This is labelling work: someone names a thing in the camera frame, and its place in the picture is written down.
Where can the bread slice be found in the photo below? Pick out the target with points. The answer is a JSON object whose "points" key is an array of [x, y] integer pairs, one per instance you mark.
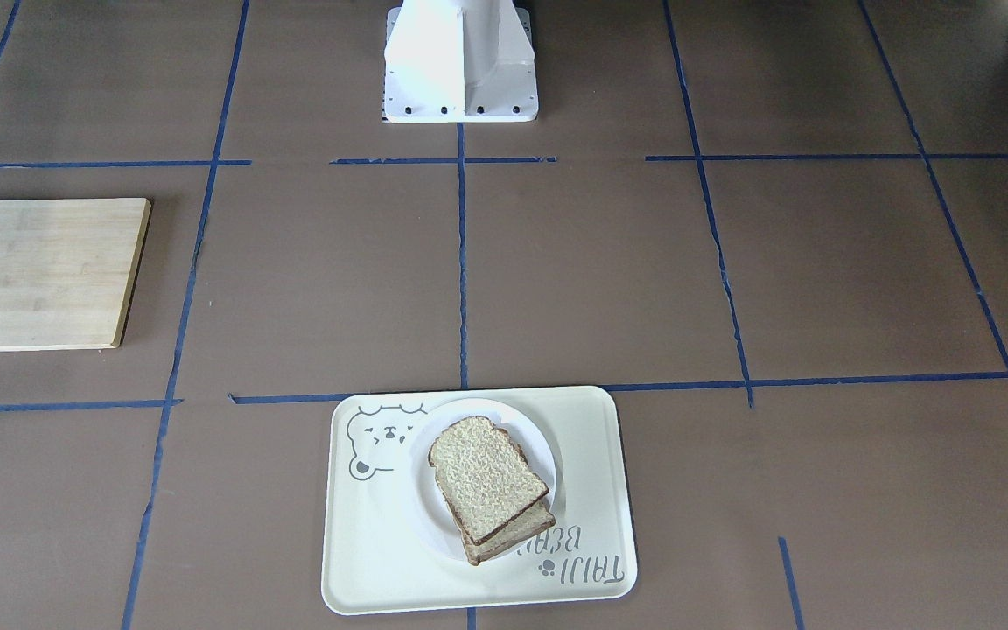
{"points": [[484, 476], [529, 523]]}

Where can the cream bear tray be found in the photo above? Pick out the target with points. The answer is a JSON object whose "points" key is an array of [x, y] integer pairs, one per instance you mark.
{"points": [[372, 564]]}

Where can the wooden cutting board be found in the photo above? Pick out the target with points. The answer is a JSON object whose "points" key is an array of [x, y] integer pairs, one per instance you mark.
{"points": [[68, 269]]}

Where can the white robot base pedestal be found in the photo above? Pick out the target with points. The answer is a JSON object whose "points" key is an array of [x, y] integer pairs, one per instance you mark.
{"points": [[459, 62]]}

